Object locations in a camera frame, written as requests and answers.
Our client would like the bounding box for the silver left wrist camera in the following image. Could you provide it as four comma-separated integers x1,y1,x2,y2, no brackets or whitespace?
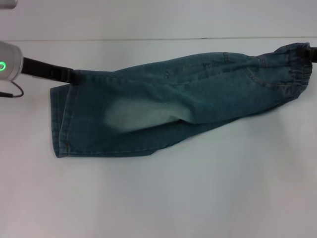
0,0,19,9

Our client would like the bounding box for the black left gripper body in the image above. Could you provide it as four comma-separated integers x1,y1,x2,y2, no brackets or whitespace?
22,57,74,83

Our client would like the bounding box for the thin dark cable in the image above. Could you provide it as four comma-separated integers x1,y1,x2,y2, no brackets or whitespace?
0,80,25,99

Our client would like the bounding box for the blue denim shorts basketball print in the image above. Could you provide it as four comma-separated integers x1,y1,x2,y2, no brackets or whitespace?
49,42,313,159

